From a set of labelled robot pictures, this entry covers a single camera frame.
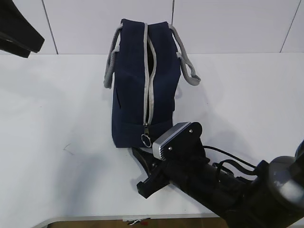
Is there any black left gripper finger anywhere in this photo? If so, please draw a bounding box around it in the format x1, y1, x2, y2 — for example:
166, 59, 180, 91
0, 0, 45, 53
0, 37, 31, 58

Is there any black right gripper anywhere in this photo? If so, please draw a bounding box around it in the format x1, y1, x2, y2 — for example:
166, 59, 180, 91
132, 122, 209, 198

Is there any navy blue lunch bag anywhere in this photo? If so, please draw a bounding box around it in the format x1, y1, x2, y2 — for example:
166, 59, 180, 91
104, 19, 200, 148

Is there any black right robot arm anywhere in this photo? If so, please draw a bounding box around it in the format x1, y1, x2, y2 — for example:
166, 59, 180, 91
132, 122, 304, 228

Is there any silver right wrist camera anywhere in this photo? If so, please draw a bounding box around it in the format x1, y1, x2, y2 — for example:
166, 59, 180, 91
152, 122, 191, 161

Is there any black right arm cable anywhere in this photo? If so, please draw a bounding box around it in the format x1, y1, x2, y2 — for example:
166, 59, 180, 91
204, 145, 259, 181

